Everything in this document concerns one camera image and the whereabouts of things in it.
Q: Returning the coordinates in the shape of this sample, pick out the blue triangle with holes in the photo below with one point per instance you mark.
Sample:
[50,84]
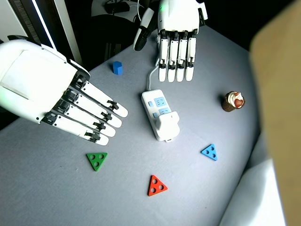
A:
[208,155]

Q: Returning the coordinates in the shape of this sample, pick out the green triangle with holes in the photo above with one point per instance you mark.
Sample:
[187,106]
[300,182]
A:
[90,158]

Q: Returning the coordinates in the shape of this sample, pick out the white panel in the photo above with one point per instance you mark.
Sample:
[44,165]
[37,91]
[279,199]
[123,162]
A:
[256,195]

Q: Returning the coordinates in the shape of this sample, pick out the black chair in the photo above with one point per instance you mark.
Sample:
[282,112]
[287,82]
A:
[113,30]

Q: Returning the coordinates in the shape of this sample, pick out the blue hexagonal block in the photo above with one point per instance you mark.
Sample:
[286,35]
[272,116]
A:
[117,68]

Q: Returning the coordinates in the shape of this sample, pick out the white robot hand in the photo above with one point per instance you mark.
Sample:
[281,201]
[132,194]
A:
[35,77]
[178,16]

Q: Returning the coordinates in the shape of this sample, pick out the tan blurred panel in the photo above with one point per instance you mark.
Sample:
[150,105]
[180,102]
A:
[279,94]

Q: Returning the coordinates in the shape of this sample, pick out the toy chocolate cupcake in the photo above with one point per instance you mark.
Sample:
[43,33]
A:
[232,102]

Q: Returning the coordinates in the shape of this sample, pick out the red triangle with holes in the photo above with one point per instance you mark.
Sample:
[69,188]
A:
[151,191]

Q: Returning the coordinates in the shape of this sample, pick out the grey table cloth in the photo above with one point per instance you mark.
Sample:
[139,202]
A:
[117,200]

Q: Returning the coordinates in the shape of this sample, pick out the white door frame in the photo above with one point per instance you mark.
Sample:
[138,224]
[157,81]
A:
[65,23]

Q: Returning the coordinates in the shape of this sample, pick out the white power strip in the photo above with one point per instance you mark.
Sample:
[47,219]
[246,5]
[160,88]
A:
[149,111]

